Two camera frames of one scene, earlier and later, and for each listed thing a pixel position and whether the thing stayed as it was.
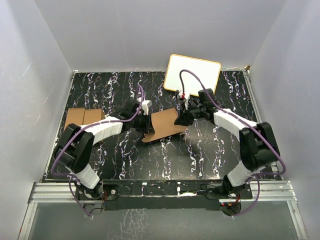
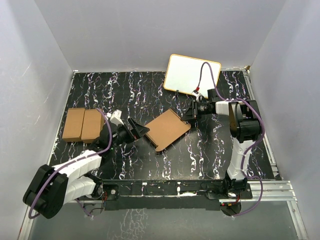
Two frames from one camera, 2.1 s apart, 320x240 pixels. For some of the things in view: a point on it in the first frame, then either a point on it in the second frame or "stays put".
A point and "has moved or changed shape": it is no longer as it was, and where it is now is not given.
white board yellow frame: [208, 71] stays put
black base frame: [168, 195] stays put
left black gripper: [148, 128] → [137, 132]
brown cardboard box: [163, 123] has moved or changed shape
